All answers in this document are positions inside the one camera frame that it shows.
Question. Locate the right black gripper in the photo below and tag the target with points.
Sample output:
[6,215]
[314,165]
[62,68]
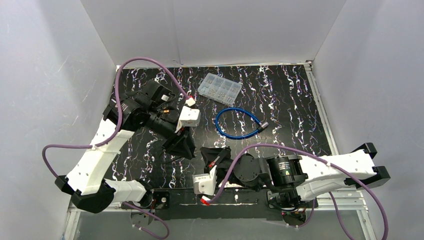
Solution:
[220,162]

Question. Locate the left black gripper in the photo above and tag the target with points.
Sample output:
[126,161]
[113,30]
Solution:
[177,135]

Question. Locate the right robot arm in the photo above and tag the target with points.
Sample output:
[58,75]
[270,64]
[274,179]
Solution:
[294,178]

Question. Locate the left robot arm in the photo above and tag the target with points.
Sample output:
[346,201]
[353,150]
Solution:
[148,108]

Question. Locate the clear plastic parts box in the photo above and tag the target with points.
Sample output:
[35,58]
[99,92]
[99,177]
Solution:
[219,89]

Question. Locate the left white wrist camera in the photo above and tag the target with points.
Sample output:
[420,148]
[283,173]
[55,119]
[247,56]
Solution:
[188,117]

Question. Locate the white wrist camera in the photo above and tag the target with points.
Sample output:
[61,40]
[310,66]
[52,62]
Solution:
[205,183]
[188,117]

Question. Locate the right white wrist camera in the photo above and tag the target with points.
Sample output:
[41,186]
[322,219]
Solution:
[205,183]

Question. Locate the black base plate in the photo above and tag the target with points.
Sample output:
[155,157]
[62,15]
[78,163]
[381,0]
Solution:
[233,203]

